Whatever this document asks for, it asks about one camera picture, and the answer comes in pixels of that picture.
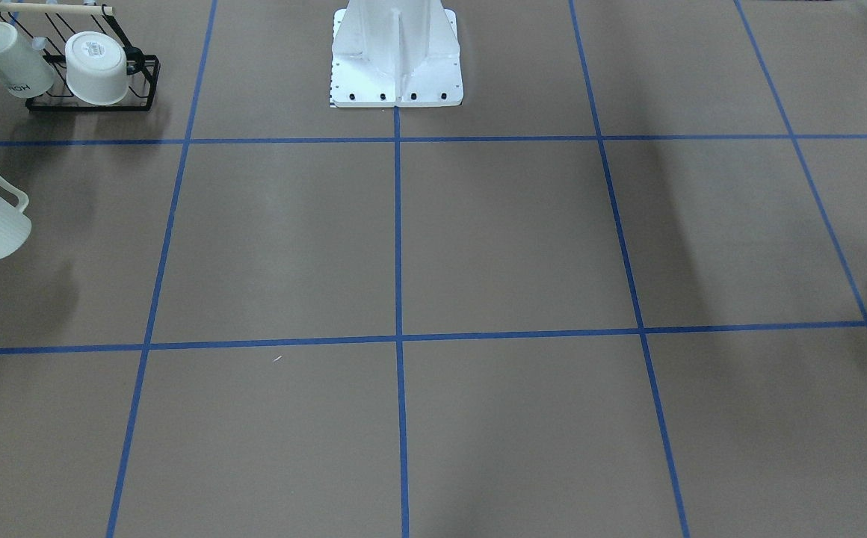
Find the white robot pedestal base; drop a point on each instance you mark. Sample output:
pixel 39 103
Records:
pixel 395 54

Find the white HOME mug on rack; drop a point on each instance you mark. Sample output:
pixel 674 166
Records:
pixel 23 71

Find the black wire mug rack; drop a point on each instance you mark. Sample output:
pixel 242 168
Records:
pixel 63 57

